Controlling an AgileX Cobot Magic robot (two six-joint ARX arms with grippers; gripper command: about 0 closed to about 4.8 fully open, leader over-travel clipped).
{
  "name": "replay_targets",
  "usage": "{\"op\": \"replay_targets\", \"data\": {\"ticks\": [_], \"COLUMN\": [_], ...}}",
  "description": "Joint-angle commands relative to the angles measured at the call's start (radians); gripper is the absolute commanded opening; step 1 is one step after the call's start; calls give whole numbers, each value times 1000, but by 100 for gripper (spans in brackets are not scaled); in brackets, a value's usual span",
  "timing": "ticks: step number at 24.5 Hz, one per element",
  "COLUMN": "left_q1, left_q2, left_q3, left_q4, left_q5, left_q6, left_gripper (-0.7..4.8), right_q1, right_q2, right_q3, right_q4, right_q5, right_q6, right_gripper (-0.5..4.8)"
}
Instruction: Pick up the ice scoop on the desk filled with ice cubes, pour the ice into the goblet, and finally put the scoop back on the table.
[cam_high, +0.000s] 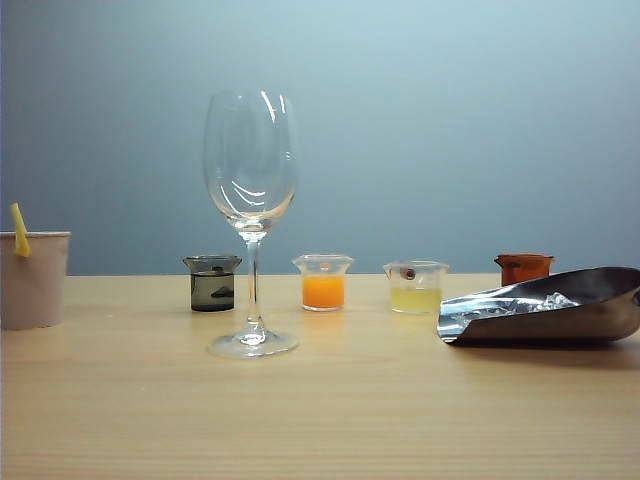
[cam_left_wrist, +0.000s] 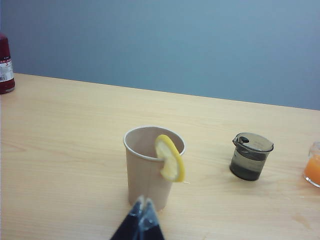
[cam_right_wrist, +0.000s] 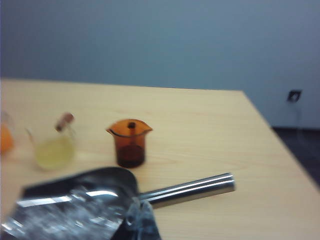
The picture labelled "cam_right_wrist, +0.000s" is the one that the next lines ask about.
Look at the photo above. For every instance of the amber glass beaker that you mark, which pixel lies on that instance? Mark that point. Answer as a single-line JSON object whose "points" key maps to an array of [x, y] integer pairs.
{"points": [[130, 152]]}

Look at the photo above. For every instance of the brown cork stopper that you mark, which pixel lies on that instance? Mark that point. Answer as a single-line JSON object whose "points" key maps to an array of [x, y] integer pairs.
{"points": [[64, 122]]}

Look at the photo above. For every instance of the clear beaker with yellow liquid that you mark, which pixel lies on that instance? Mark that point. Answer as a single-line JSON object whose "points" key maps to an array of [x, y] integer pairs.
{"points": [[53, 155]]}

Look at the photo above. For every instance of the clear beaker with orange liquid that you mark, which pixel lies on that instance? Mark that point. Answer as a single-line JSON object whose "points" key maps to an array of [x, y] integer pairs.
{"points": [[5, 140]]}

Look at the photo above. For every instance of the dark wall socket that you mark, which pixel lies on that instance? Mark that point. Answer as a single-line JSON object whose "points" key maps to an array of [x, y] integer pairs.
{"points": [[294, 96]]}

